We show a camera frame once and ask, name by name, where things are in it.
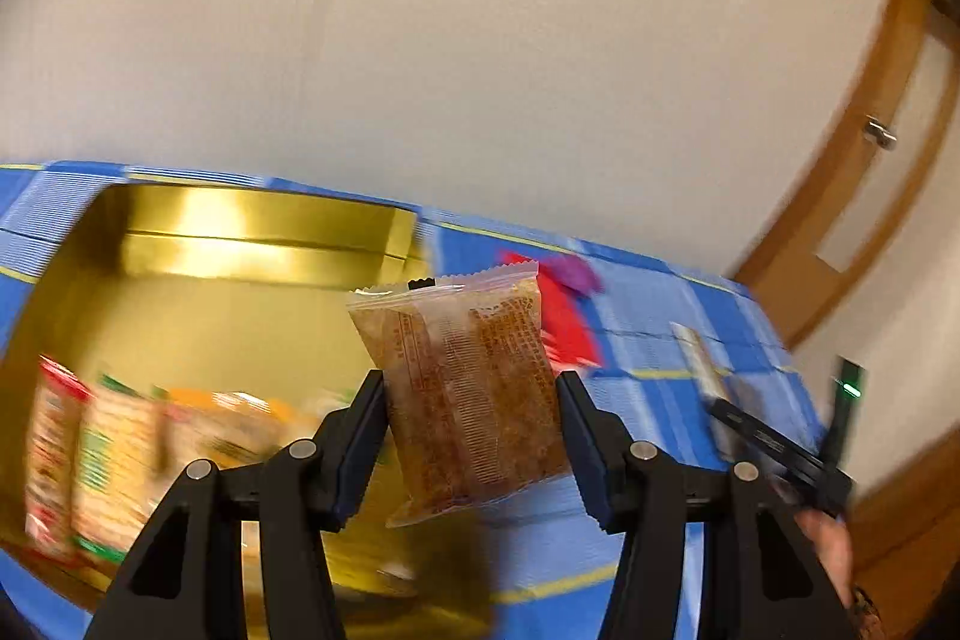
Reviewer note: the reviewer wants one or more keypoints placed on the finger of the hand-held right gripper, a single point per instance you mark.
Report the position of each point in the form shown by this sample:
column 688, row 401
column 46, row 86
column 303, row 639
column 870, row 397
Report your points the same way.
column 757, row 437

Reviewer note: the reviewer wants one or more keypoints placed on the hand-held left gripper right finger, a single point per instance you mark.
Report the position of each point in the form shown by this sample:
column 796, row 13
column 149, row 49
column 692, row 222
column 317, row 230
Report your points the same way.
column 592, row 452

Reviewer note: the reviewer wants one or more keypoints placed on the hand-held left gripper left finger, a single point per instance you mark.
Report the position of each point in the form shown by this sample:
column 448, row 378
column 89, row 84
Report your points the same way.
column 360, row 452

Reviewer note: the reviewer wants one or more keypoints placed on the white and gold sachet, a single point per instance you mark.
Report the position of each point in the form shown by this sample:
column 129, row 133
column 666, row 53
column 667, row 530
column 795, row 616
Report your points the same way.
column 697, row 359

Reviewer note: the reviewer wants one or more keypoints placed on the clear brown pastry packet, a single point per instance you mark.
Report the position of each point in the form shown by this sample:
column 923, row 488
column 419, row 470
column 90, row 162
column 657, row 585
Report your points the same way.
column 465, row 385

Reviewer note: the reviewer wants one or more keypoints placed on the large red snack packet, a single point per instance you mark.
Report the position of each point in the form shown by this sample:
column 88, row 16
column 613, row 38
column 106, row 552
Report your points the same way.
column 562, row 317

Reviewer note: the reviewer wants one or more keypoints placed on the purple candy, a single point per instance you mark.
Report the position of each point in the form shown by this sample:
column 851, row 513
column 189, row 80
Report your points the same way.
column 577, row 275

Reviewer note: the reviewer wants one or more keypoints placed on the gold tin box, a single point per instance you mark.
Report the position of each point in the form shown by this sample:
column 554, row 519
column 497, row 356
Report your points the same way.
column 225, row 325

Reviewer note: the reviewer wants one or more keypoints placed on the green cracker packet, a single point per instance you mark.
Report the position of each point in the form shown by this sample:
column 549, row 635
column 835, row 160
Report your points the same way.
column 112, row 460

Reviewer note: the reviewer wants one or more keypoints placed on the red-ended cracker packet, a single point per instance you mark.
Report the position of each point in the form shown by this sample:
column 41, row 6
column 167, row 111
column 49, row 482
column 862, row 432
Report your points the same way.
column 52, row 460

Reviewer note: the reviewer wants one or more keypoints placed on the person's right hand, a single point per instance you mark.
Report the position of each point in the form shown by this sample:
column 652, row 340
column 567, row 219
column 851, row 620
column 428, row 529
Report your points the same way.
column 832, row 550

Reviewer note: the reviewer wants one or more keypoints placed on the blue plaid tablecloth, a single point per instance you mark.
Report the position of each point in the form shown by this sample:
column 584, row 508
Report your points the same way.
column 637, row 340

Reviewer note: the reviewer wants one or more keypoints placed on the wooden door with knob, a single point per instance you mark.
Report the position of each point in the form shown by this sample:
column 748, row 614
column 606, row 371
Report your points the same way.
column 750, row 274

